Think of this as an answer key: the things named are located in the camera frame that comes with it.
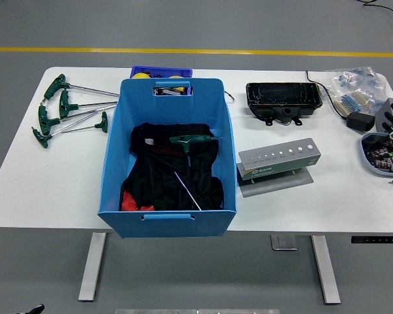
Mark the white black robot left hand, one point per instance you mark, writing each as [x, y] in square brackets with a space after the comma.
[36, 309]

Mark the grey green wrench stand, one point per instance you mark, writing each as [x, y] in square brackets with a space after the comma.
[275, 170]

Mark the grey box with display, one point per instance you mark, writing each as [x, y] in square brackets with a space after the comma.
[381, 117]

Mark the light blue bowl of components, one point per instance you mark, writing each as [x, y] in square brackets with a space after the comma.
[376, 157]

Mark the black power adapter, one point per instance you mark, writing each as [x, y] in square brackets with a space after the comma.
[360, 121]

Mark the white table leg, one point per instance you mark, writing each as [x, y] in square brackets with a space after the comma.
[325, 271]
[91, 268]

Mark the clear bag of resistors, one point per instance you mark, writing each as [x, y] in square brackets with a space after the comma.
[357, 81]

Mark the black table control panel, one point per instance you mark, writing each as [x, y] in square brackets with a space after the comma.
[376, 239]

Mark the black plastic tray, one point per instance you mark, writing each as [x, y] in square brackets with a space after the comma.
[281, 96]

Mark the red cloth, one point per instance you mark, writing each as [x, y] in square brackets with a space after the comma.
[129, 202]

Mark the large light blue plastic bin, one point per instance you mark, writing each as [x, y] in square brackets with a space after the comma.
[170, 227]

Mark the black cloth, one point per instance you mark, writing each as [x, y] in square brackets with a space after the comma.
[157, 176]

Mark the yellow round object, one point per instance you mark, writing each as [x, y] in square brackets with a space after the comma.
[175, 77]
[141, 76]

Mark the small dark blue bin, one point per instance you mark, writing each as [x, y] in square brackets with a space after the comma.
[163, 69]

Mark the grey metal table bracket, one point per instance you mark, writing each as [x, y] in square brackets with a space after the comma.
[284, 242]

